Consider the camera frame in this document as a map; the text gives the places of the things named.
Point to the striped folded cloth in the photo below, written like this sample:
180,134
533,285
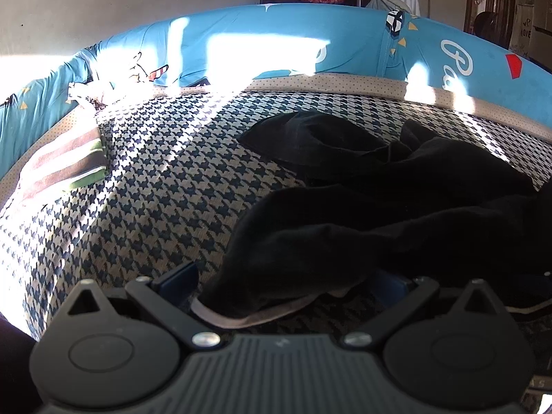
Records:
64,161

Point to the white crumpled cloth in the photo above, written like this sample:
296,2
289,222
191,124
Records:
92,92

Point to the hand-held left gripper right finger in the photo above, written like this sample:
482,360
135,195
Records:
401,291

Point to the white printed bag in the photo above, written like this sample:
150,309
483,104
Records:
524,26

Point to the black t-shirt with red print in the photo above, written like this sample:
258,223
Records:
388,224

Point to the houndstooth patterned bed mat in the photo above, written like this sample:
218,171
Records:
172,172

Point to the blue printed bed bumper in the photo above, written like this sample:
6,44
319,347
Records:
358,39

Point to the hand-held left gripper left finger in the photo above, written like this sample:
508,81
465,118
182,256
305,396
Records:
179,282

